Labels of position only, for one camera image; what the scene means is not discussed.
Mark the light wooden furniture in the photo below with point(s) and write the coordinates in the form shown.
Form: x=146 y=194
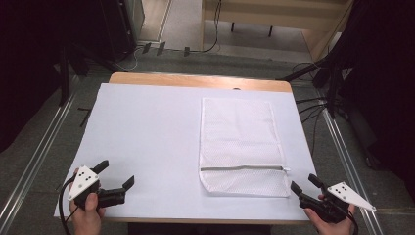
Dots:
x=277 y=16

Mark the white table cover sheet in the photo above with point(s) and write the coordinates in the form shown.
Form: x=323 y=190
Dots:
x=147 y=137

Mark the aluminium floor rail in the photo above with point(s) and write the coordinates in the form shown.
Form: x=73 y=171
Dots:
x=36 y=160
x=350 y=169

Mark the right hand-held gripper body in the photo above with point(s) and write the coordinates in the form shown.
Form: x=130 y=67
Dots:
x=345 y=194

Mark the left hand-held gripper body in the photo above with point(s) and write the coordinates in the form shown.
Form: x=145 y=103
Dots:
x=84 y=182

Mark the person's right hand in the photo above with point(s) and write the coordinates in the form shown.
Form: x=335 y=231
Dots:
x=332 y=229

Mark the black tripod stand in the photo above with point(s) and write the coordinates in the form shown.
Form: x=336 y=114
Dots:
x=332 y=84

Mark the person's left hand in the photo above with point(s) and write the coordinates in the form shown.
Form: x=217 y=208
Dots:
x=85 y=220

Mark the white mesh laundry bag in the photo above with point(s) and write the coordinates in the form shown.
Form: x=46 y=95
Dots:
x=241 y=137

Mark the black curtain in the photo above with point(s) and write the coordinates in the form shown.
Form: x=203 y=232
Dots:
x=26 y=65
x=388 y=81

